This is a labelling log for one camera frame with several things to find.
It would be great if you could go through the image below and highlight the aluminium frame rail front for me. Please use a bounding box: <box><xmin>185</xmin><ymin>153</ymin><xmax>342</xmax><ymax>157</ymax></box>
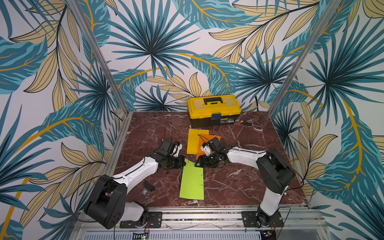
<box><xmin>70</xmin><ymin>205</ymin><xmax>331</xmax><ymax>240</ymax></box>

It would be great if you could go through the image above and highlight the small black clip object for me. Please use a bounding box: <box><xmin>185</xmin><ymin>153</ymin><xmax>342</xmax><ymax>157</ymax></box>
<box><xmin>142</xmin><ymin>181</ymin><xmax>156</xmax><ymax>195</ymax></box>

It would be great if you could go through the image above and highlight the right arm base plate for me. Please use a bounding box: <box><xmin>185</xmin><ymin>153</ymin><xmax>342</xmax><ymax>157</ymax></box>
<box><xmin>241</xmin><ymin>210</ymin><xmax>284</xmax><ymax>228</ymax></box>

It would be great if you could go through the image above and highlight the left aluminium corner post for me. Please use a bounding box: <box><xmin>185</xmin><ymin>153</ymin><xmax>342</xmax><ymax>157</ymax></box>
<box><xmin>67</xmin><ymin>0</ymin><xmax>129</xmax><ymax>116</ymax></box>

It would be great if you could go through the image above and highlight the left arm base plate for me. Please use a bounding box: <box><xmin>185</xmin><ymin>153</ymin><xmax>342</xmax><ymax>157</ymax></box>
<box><xmin>120</xmin><ymin>212</ymin><xmax>163</xmax><ymax>229</ymax></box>

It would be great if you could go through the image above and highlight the yellow black toolbox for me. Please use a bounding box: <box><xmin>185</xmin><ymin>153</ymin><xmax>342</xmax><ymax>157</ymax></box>
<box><xmin>188</xmin><ymin>95</ymin><xmax>242</xmax><ymax>129</ymax></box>

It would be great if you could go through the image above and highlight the yellow paper sheet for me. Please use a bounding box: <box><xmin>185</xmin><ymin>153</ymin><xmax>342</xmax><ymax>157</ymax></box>
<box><xmin>187</xmin><ymin>129</ymin><xmax>209</xmax><ymax>155</ymax></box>

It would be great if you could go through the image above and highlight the right aluminium corner post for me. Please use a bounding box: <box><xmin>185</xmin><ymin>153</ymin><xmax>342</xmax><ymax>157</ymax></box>
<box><xmin>268</xmin><ymin>0</ymin><xmax>341</xmax><ymax>117</ymax></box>

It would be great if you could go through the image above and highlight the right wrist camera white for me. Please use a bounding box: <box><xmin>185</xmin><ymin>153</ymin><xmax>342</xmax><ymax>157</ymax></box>
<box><xmin>201</xmin><ymin>143</ymin><xmax>213</xmax><ymax>156</ymax></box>

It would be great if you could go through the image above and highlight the small screwdriver yellow black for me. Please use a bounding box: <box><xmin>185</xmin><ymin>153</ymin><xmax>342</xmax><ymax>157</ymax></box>
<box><xmin>240</xmin><ymin>121</ymin><xmax>253</xmax><ymax>126</ymax></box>

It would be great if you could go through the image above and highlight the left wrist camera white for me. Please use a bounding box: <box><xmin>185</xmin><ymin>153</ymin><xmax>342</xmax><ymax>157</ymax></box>
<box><xmin>172</xmin><ymin>142</ymin><xmax>183</xmax><ymax>158</ymax></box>

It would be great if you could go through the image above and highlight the orange paper sheet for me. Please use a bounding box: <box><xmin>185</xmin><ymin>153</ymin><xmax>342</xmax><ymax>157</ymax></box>
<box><xmin>196</xmin><ymin>134</ymin><xmax>221</xmax><ymax>160</ymax></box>

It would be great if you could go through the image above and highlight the green paper sheet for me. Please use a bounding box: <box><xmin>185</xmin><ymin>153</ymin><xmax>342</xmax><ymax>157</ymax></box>
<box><xmin>180</xmin><ymin>160</ymin><xmax>204</xmax><ymax>200</ymax></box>

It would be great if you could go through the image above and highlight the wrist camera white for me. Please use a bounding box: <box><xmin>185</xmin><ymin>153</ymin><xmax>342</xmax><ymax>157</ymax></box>
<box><xmin>172</xmin><ymin>142</ymin><xmax>183</xmax><ymax>158</ymax></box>
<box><xmin>201</xmin><ymin>143</ymin><xmax>213</xmax><ymax>156</ymax></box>

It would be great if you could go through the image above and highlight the aluminium corner post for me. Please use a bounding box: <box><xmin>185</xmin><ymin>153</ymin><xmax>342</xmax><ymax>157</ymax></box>
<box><xmin>268</xmin><ymin>0</ymin><xmax>341</xmax><ymax>117</ymax></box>
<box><xmin>67</xmin><ymin>0</ymin><xmax>129</xmax><ymax>116</ymax></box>

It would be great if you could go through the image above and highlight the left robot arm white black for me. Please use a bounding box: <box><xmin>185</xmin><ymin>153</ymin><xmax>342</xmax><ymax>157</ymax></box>
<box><xmin>84</xmin><ymin>140</ymin><xmax>186</xmax><ymax>230</ymax></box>

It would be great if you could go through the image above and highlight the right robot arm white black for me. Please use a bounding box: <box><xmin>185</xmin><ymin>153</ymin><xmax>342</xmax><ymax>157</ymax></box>
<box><xmin>195</xmin><ymin>138</ymin><xmax>295</xmax><ymax>227</ymax></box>

